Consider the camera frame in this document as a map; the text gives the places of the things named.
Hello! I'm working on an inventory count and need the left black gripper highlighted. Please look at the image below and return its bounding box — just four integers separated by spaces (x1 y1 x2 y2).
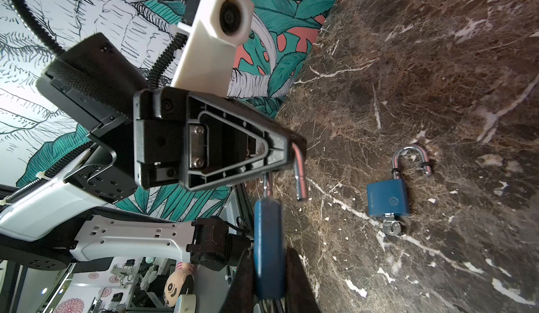
36 33 185 187

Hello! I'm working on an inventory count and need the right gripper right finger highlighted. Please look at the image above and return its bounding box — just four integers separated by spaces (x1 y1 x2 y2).
285 248 321 313

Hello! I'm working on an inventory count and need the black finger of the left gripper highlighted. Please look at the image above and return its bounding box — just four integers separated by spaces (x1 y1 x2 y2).
180 92 307 191

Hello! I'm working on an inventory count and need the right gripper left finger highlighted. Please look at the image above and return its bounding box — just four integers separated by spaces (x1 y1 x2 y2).
219 249 255 313

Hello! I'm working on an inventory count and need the blue padlock front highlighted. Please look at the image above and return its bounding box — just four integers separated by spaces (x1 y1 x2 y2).
252 142 310 300

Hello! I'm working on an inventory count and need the blue padlock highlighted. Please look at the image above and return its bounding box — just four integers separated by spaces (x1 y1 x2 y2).
366 144 433 237
252 142 310 300

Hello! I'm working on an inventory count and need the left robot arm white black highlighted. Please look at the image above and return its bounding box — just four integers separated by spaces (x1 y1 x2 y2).
1 0 307 275

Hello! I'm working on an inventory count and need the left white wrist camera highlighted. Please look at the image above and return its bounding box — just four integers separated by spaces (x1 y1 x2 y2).
171 0 254 97

